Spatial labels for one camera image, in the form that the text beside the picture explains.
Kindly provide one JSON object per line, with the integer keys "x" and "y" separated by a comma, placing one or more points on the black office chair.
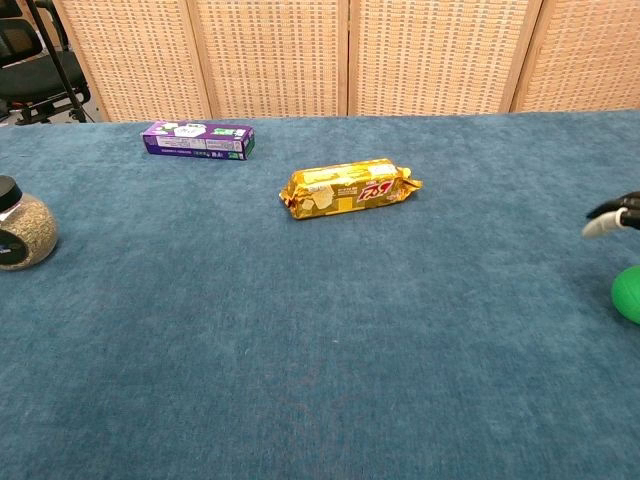
{"x": 30, "y": 80}

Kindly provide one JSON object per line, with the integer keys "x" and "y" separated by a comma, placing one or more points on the gold biscuit pack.
{"x": 350, "y": 190}

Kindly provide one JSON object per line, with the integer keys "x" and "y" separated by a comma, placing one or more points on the green ball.
{"x": 629, "y": 295}

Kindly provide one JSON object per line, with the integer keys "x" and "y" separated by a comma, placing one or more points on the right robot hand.
{"x": 607, "y": 221}

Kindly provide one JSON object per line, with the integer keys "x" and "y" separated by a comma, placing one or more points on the wicker folding screen wooden frame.
{"x": 270, "y": 50}

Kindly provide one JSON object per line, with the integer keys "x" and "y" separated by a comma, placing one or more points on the purple toothpaste box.
{"x": 200, "y": 142}

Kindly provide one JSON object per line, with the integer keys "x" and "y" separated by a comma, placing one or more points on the black tripod stand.
{"x": 55, "y": 55}

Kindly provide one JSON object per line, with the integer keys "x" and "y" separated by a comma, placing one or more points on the blue table mat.
{"x": 320, "y": 350}

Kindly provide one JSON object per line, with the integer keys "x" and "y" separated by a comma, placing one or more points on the glass jar black lid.
{"x": 25, "y": 230}

